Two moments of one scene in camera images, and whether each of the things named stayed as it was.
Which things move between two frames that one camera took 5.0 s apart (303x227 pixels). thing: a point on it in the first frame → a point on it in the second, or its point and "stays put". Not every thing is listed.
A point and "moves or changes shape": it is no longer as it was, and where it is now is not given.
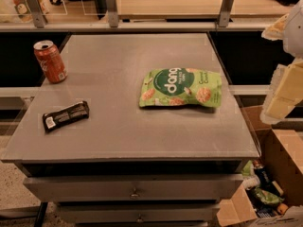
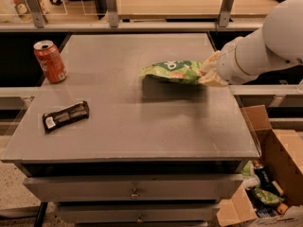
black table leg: (41, 214) stays put
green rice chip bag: (180, 86) moves or changes shape
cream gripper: (295, 32) → (229, 61)
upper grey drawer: (133, 187) stays put
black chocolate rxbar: (64, 116) stays put
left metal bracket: (35, 7) stays put
